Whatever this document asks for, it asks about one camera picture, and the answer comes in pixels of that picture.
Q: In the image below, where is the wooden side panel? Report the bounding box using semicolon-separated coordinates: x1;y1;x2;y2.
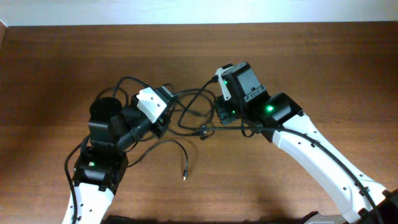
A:
0;20;8;49

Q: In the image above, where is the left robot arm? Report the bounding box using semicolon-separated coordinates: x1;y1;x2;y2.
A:
63;86;178;223

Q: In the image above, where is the thin black USB cable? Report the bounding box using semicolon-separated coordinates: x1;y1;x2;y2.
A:
93;76;190;182

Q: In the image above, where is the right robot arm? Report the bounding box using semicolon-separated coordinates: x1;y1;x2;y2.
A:
215;62;397;223

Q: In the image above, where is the right camera black cable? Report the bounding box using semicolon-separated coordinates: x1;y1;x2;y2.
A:
177;77;386;224

